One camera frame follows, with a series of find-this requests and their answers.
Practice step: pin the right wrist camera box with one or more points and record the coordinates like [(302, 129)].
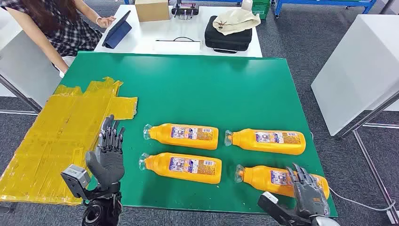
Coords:
[(274, 207)]

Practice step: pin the grey metal desk leg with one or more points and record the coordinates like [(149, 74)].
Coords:
[(18, 93)]

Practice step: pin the grey metal table frame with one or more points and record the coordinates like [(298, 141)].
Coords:
[(373, 174)]

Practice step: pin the brown cardboard box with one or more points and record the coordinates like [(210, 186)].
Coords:
[(152, 11)]

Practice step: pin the white flat box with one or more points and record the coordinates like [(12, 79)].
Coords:
[(177, 46)]

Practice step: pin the white desk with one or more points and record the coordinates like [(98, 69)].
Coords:
[(18, 62)]

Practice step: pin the person's left hand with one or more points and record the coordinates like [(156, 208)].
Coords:
[(106, 21)]

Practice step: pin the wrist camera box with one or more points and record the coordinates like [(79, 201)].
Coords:
[(274, 207), (74, 179)]

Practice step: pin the black controller device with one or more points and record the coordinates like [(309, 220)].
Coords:
[(185, 9)]

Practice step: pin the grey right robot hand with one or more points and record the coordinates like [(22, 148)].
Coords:
[(308, 193)]

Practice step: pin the yellow taped cardboard sheet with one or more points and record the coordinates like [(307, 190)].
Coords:
[(56, 140)]

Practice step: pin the green plastic crate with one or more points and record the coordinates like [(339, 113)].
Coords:
[(261, 9)]

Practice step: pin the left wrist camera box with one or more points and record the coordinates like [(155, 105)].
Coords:
[(74, 179)]

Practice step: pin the black carrying case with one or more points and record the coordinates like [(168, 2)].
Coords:
[(227, 42)]

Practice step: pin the green table board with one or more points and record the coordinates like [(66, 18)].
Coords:
[(274, 93)]

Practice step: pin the person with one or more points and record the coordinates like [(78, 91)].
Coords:
[(71, 34)]

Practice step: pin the white seat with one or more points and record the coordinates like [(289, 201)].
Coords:
[(69, 60)]

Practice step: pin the beige cloth bag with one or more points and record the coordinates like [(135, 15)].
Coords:
[(237, 21)]

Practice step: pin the white side table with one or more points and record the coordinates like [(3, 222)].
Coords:
[(358, 62)]

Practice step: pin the blue metal rack frame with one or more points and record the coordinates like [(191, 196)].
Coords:
[(324, 2)]

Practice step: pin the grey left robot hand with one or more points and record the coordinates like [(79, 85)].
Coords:
[(107, 165)]

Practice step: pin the tablet in blue case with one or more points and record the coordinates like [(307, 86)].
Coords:
[(118, 32)]

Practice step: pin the orange detergent bottle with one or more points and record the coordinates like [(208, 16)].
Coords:
[(187, 140), (187, 174), (261, 181), (268, 146)]

